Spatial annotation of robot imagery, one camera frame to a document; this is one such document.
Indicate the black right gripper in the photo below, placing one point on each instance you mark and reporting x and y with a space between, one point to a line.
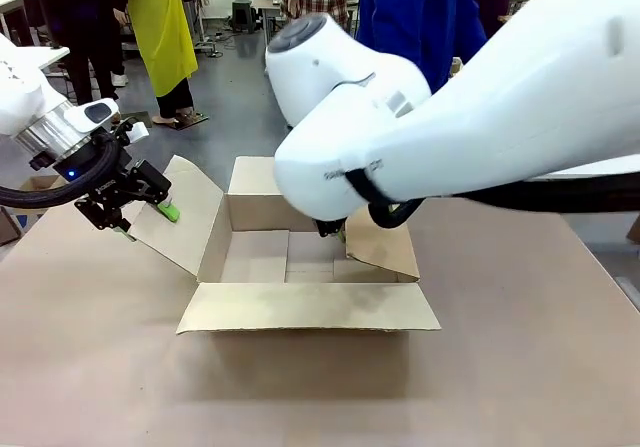
327 227

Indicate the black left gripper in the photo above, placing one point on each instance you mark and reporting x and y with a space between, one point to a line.
100 177

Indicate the brown cardboard box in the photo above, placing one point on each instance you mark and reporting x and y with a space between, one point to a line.
300 307

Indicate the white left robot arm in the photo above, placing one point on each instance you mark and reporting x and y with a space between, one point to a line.
20 102

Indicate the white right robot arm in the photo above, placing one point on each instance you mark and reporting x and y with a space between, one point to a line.
500 92

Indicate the small open cardboard box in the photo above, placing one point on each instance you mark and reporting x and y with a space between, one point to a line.
42 184

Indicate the dark floor mat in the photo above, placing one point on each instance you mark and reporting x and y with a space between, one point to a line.
195 119

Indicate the flat cardboard piece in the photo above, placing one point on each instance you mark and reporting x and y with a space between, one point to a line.
7 224

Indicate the white side table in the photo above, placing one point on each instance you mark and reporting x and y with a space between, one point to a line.
35 57

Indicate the person in yellow apron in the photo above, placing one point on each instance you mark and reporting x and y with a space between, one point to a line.
162 27

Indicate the person in black clothes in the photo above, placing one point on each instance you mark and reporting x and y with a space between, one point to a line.
85 27

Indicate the grey plastic stool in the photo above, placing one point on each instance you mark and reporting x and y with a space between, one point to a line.
245 14

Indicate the person in blue coat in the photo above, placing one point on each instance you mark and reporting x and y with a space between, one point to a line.
415 17

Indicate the grey background work table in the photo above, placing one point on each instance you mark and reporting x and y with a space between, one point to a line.
267 7

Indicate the person in beige top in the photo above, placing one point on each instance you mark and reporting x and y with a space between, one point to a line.
495 2

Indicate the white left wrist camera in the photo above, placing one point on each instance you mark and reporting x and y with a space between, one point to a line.
138 132

